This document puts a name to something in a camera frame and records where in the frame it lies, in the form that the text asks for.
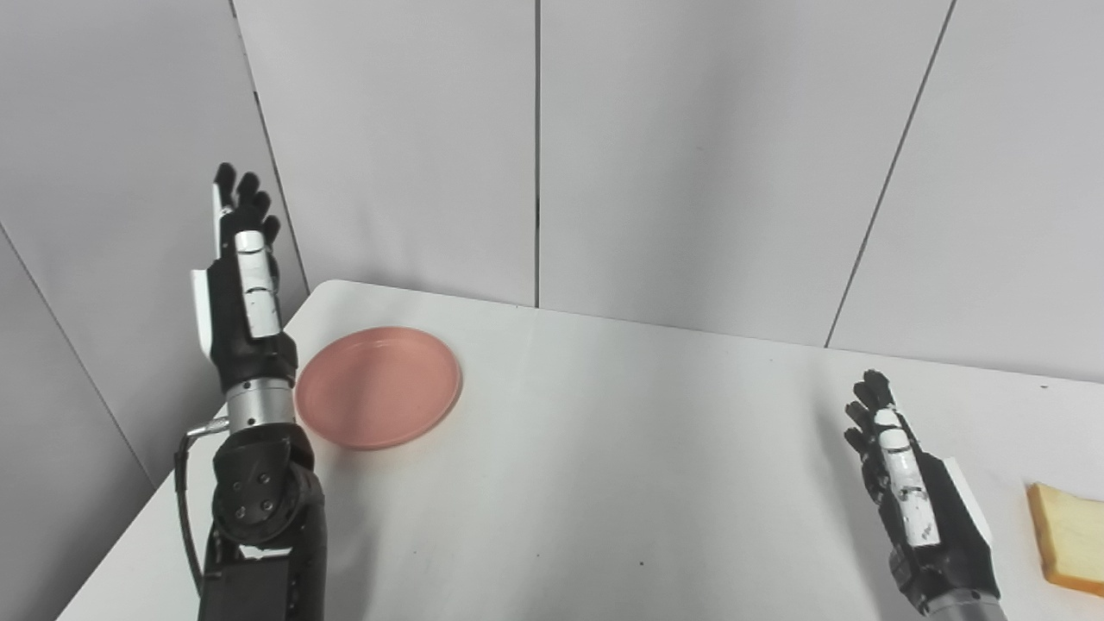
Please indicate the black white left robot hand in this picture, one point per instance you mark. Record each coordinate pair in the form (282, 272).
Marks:
(233, 319)

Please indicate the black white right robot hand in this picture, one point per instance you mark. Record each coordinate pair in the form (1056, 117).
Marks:
(949, 526)

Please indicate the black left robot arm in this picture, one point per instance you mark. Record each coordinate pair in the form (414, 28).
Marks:
(259, 500)

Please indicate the slice of bread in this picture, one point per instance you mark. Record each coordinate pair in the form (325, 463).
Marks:
(1074, 535)

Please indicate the pink plastic plate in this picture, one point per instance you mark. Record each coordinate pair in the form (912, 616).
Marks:
(378, 388)

